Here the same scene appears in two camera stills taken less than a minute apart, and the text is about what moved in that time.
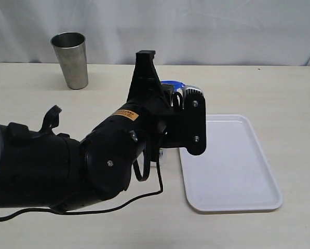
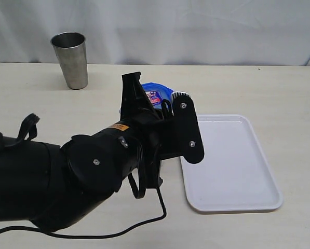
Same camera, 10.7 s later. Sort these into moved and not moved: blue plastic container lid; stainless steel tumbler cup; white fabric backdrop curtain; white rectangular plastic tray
Moved: blue plastic container lid
Not moved: white rectangular plastic tray; white fabric backdrop curtain; stainless steel tumbler cup
